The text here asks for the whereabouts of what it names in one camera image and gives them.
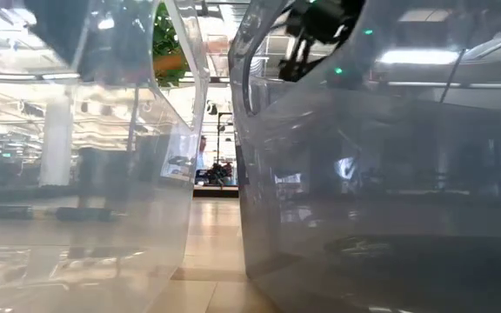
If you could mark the smoky grey plastic container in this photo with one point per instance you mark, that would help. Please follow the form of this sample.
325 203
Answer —
385 174

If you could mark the person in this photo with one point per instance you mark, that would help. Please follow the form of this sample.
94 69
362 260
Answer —
202 156

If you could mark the red and black machine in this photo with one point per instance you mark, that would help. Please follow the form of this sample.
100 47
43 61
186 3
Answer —
220 174

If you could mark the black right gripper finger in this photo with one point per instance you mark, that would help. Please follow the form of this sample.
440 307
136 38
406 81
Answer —
298 67

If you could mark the black stand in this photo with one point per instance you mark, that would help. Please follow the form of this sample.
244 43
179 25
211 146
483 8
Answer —
220 130

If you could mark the white column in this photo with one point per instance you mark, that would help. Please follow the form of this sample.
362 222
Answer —
57 143

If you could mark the clear plastic container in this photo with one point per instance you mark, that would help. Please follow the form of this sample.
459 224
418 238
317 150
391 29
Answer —
102 261

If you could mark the black aluminium table frame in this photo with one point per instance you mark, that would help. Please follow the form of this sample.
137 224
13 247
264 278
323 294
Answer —
215 191

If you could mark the potted green plant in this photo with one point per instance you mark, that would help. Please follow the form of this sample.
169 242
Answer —
163 39

